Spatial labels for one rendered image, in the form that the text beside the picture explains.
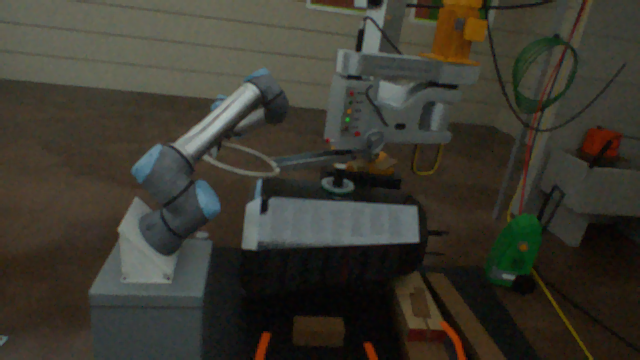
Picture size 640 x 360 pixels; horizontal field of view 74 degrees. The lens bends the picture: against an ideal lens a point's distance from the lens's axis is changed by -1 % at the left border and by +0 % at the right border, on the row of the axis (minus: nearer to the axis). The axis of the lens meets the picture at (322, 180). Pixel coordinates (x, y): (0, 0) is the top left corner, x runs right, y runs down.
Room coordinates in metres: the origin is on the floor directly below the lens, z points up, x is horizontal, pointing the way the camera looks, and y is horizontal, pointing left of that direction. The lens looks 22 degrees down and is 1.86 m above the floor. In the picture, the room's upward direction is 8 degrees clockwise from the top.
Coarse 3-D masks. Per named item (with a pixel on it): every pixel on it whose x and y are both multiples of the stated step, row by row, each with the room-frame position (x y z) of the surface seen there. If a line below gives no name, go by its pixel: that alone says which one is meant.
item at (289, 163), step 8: (368, 144) 2.72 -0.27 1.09; (320, 152) 2.57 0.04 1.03; (328, 152) 2.59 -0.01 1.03; (352, 152) 2.66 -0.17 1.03; (360, 152) 2.57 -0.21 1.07; (272, 160) 2.43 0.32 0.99; (280, 160) 2.46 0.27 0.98; (288, 160) 2.48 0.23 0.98; (296, 160) 2.50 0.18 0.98; (304, 160) 2.52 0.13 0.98; (312, 160) 2.43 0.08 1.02; (320, 160) 2.45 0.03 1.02; (328, 160) 2.47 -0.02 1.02; (336, 160) 2.50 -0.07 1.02; (344, 160) 2.52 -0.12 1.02; (352, 160) 2.54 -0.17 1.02; (280, 168) 2.34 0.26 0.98; (288, 168) 2.36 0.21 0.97; (296, 168) 2.39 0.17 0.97; (304, 168) 2.41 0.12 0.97
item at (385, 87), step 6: (378, 78) 3.21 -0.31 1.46; (384, 78) 3.22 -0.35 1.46; (390, 78) 3.25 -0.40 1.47; (378, 84) 3.20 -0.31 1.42; (384, 84) 3.16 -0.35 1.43; (390, 84) 3.11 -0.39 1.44; (396, 84) 3.09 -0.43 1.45; (402, 84) 3.12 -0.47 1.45; (378, 90) 3.20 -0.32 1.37; (384, 90) 3.15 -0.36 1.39; (390, 90) 3.10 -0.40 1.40; (396, 90) 3.06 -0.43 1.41; (378, 96) 3.18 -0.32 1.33; (384, 96) 3.13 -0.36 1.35; (390, 96) 3.09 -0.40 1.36
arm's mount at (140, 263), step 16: (144, 208) 1.50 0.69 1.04; (128, 224) 1.33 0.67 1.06; (128, 240) 1.28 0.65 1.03; (144, 240) 1.33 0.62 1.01; (128, 256) 1.28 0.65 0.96; (144, 256) 1.29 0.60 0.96; (160, 256) 1.33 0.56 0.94; (176, 256) 1.47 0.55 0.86; (128, 272) 1.28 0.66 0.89; (144, 272) 1.29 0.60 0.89; (160, 272) 1.30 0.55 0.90
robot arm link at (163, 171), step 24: (264, 72) 1.86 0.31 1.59; (240, 96) 1.75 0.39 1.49; (264, 96) 1.82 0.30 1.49; (216, 120) 1.63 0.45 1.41; (240, 120) 1.71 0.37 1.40; (168, 144) 1.48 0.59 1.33; (192, 144) 1.52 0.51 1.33; (144, 168) 1.37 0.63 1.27; (168, 168) 1.40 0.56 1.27; (192, 168) 1.48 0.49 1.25; (168, 192) 1.37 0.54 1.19
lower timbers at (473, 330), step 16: (384, 288) 2.64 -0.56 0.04; (432, 288) 2.68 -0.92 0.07; (448, 288) 2.68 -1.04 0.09; (448, 304) 2.48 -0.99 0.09; (464, 304) 2.51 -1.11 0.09; (448, 320) 2.39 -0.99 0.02; (464, 320) 2.33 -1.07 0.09; (400, 336) 2.12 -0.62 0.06; (464, 336) 2.19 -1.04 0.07; (480, 336) 2.19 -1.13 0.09; (416, 352) 1.96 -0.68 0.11; (432, 352) 1.97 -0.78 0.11; (480, 352) 2.05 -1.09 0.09; (496, 352) 2.06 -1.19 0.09
